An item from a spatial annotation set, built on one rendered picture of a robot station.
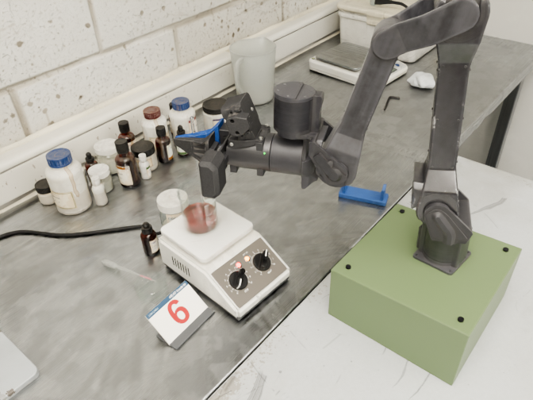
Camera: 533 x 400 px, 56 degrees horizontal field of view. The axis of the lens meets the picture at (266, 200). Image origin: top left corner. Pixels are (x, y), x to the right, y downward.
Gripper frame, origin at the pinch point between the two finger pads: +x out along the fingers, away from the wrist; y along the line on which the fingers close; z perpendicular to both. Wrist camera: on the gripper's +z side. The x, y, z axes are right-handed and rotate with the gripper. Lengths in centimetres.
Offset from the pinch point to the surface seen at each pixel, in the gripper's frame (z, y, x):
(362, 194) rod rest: -24.1, -24.6, -25.3
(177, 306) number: -22.9, 13.2, 0.8
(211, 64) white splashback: -16, -63, 21
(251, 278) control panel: -21.2, 6.2, -9.8
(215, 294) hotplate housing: -22.3, 10.0, -4.7
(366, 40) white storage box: -21, -104, -18
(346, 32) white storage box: -20, -107, -11
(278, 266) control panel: -21.7, 1.9, -13.4
